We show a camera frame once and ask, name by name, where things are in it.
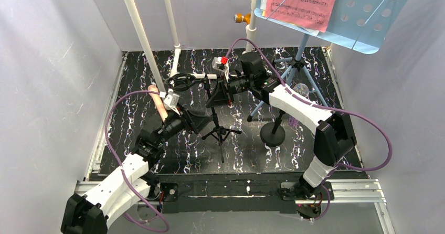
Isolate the pink microphone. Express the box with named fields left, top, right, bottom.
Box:
left=148, top=84, right=168, bottom=122

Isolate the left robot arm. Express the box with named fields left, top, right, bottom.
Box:
left=61, top=110, right=212, bottom=233

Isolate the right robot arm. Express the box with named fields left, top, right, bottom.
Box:
left=206, top=52, right=357, bottom=198

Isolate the black round-base microphone stand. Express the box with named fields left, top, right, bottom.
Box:
left=260, top=110, right=285, bottom=147

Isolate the purple glitter microphone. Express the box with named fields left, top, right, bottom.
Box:
left=288, top=83, right=310, bottom=128

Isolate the orange knob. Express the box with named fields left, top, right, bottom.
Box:
left=234, top=13, right=251, bottom=24

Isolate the pink sheet music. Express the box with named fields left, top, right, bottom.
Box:
left=261, top=0, right=336, bottom=33

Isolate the blue music stand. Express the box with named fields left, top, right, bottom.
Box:
left=247, top=0, right=420, bottom=123

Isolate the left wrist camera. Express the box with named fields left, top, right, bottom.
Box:
left=160, top=91, right=180, bottom=114

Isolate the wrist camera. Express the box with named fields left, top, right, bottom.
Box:
left=211, top=57, right=230, bottom=82
left=160, top=91, right=180, bottom=114

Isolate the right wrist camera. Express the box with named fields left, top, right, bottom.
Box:
left=211, top=57, right=230, bottom=82

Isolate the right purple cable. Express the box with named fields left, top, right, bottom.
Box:
left=225, top=38, right=394, bottom=221

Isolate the purple cable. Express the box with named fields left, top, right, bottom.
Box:
left=104, top=90, right=171, bottom=233
left=225, top=38, right=394, bottom=221

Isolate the white PVC pipe frame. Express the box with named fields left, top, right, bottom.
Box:
left=117, top=0, right=260, bottom=103

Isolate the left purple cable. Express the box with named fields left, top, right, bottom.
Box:
left=104, top=90, right=171, bottom=233

